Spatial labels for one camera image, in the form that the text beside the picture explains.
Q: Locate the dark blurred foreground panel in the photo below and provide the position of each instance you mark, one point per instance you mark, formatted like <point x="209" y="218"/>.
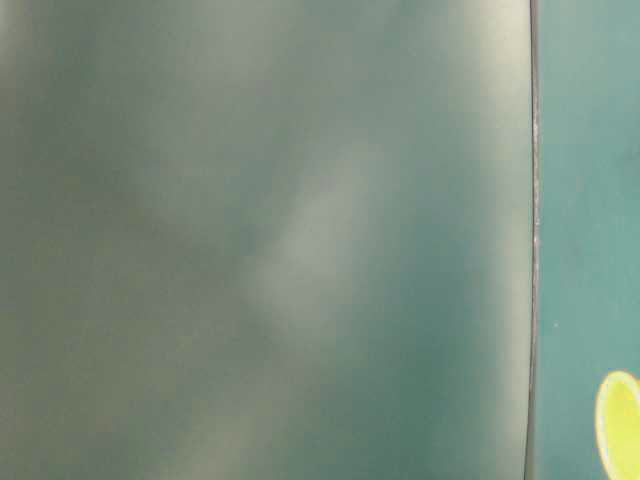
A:
<point x="265" y="239"/>

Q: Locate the yellow-green round object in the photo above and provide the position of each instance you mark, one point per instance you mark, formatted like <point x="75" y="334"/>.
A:
<point x="617" y="425"/>

